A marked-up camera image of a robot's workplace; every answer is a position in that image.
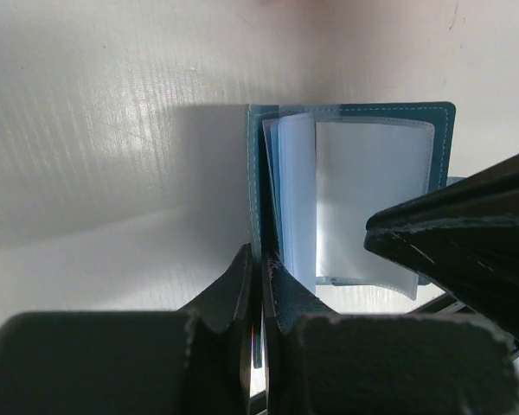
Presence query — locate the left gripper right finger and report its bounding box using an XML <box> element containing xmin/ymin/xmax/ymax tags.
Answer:
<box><xmin>261</xmin><ymin>254</ymin><xmax>519</xmax><ymax>414</ymax></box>

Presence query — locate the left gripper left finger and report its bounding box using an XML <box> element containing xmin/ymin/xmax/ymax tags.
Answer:
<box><xmin>0</xmin><ymin>246</ymin><xmax>253</xmax><ymax>414</ymax></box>

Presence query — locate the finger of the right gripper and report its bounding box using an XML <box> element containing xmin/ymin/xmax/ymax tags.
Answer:
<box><xmin>364</xmin><ymin>154</ymin><xmax>519</xmax><ymax>340</ymax></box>

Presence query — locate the blue leather card holder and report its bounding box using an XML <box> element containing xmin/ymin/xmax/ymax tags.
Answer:
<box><xmin>245</xmin><ymin>101</ymin><xmax>466</xmax><ymax>368</ymax></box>

